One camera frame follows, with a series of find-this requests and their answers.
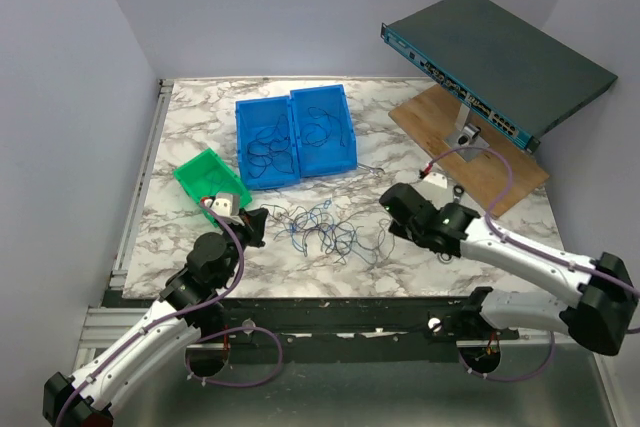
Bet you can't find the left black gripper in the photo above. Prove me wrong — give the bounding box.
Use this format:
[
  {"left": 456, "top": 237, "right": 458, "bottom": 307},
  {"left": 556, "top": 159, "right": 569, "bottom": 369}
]
[{"left": 216, "top": 208, "right": 268, "bottom": 287}]

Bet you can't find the purple wire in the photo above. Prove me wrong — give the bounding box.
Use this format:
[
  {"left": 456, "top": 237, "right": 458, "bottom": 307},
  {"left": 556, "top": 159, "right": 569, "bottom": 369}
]
[{"left": 259, "top": 201, "right": 401, "bottom": 266}]

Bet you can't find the blue wire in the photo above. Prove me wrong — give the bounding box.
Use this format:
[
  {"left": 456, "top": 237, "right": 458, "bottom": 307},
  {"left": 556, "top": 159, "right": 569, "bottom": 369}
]
[{"left": 274, "top": 199, "right": 381, "bottom": 266}]

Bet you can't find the black wire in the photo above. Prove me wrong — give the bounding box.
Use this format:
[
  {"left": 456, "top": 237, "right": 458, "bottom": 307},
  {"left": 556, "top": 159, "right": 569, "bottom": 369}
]
[
  {"left": 302, "top": 105, "right": 350, "bottom": 149},
  {"left": 244, "top": 114, "right": 296, "bottom": 181}
]

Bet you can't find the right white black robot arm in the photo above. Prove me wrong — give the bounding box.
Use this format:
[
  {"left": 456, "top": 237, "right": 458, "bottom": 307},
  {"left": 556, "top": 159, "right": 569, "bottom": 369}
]
[{"left": 379, "top": 183, "right": 639, "bottom": 356}]

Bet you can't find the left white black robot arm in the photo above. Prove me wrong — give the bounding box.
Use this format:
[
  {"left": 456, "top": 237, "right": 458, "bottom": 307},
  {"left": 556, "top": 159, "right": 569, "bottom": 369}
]
[{"left": 42, "top": 208, "right": 268, "bottom": 426}]

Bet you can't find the large silver combination wrench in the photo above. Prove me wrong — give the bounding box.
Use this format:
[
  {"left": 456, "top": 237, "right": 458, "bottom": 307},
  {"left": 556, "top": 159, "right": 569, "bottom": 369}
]
[{"left": 437, "top": 184, "right": 465, "bottom": 264}]

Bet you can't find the green plastic bin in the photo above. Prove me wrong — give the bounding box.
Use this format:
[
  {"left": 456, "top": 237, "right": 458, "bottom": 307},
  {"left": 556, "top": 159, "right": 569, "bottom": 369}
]
[{"left": 173, "top": 148, "right": 252, "bottom": 208}]

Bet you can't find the small silver open wrench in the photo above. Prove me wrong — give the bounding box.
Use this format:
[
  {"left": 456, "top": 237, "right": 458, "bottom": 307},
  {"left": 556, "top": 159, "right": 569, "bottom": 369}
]
[{"left": 357, "top": 164, "right": 385, "bottom": 176}]

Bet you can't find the wooden board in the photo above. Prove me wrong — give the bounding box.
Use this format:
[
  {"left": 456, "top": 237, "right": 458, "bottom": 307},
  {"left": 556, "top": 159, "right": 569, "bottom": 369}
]
[{"left": 390, "top": 86, "right": 549, "bottom": 218}]

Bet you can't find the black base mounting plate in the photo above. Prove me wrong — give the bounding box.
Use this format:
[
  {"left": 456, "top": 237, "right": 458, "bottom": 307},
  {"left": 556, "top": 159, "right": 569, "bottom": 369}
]
[{"left": 185, "top": 288, "right": 519, "bottom": 374}]

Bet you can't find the left blue plastic bin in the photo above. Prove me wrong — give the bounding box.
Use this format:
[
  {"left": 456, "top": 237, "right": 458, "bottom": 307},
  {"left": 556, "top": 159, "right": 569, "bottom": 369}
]
[{"left": 235, "top": 96, "right": 301, "bottom": 190}]

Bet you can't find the blue plastic bin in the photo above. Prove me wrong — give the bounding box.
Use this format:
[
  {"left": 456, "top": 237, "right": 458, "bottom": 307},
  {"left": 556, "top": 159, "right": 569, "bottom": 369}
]
[
  {"left": 290, "top": 84, "right": 358, "bottom": 178},
  {"left": 235, "top": 96, "right": 301, "bottom": 190}
]

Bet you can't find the right blue plastic bin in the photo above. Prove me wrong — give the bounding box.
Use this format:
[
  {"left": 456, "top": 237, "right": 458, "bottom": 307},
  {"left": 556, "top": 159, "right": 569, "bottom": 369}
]
[{"left": 290, "top": 84, "right": 358, "bottom": 178}]

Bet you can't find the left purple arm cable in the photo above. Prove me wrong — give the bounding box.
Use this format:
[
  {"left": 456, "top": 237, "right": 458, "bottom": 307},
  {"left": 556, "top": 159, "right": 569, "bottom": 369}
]
[{"left": 52, "top": 196, "right": 285, "bottom": 427}]

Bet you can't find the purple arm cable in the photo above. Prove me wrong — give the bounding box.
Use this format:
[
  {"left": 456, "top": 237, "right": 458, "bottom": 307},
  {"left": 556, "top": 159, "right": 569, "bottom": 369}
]
[
  {"left": 422, "top": 146, "right": 640, "bottom": 383},
  {"left": 52, "top": 196, "right": 285, "bottom": 427}
]

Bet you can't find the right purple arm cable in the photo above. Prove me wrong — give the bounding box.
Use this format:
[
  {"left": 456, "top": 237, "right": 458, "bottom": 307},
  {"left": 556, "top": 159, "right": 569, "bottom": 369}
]
[{"left": 422, "top": 146, "right": 640, "bottom": 383}]

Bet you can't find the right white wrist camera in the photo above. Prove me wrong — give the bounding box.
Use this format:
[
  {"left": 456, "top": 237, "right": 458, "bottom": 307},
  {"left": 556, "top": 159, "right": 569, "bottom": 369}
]
[{"left": 418, "top": 169, "right": 448, "bottom": 192}]

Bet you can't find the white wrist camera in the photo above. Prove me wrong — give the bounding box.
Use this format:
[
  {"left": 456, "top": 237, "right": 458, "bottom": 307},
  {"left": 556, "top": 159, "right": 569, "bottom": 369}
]
[
  {"left": 201, "top": 192, "right": 241, "bottom": 224},
  {"left": 418, "top": 169, "right": 448, "bottom": 192}
]

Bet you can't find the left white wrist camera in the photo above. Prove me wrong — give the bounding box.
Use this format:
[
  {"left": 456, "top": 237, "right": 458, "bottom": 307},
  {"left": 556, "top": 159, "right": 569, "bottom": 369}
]
[{"left": 201, "top": 192, "right": 241, "bottom": 224}]

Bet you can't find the metal switch stand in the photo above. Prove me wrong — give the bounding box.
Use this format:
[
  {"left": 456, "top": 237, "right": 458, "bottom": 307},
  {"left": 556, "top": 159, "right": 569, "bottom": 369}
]
[{"left": 445, "top": 103, "right": 489, "bottom": 162}]

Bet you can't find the aluminium rail frame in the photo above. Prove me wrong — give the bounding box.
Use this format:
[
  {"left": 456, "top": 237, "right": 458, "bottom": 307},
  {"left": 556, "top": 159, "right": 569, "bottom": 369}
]
[{"left": 54, "top": 77, "right": 621, "bottom": 427}]

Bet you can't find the dark network switch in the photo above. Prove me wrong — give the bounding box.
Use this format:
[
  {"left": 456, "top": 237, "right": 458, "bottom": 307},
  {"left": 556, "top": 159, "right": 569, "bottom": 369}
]
[{"left": 380, "top": 0, "right": 618, "bottom": 153}]

